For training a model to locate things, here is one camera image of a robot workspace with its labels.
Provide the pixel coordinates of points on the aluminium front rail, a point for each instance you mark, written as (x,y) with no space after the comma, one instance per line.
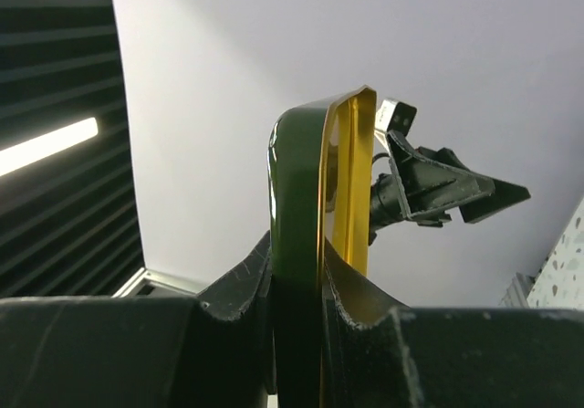
(146,282)

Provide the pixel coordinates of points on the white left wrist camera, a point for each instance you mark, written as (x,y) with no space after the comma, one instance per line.
(394,115)

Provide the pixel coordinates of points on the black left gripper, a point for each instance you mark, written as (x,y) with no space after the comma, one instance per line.
(424,184)

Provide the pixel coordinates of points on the ceiling strip light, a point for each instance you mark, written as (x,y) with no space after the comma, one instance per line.
(39,148)

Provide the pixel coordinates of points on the gold tin lid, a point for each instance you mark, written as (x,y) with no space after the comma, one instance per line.
(319,173)

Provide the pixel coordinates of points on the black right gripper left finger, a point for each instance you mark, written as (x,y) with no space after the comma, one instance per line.
(214,349)

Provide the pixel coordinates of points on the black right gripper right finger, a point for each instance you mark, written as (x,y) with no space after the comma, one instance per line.
(380,353)

